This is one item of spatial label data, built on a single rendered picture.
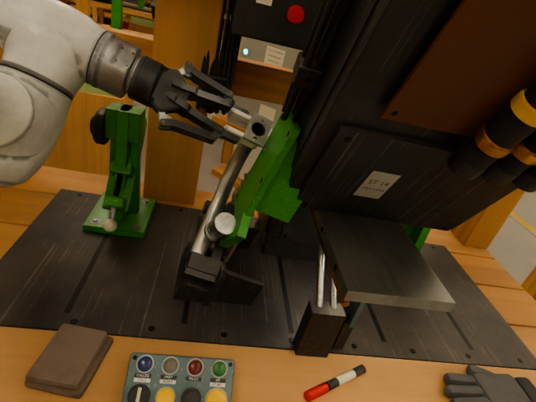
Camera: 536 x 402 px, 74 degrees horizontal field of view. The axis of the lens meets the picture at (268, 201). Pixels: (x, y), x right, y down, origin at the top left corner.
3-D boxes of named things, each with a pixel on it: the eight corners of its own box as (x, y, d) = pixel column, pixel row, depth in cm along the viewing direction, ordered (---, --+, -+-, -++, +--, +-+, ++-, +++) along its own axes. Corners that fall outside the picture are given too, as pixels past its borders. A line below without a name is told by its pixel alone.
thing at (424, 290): (446, 318, 50) (456, 303, 49) (339, 307, 48) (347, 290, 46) (362, 187, 84) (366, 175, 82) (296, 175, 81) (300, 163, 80)
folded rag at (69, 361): (65, 330, 58) (65, 317, 56) (114, 341, 58) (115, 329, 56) (22, 388, 49) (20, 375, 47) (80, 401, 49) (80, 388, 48)
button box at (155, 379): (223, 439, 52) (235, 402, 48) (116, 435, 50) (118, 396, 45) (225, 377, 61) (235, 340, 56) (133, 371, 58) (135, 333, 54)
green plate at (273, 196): (275, 249, 64) (340, 150, 55) (233, 232, 62) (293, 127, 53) (270, 214, 74) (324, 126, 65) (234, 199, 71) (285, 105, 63)
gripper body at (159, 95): (124, 85, 55) (181, 112, 58) (145, 42, 57) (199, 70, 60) (123, 106, 62) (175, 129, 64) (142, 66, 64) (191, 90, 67)
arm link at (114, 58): (110, 19, 55) (148, 39, 57) (111, 52, 63) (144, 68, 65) (84, 66, 52) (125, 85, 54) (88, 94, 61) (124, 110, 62)
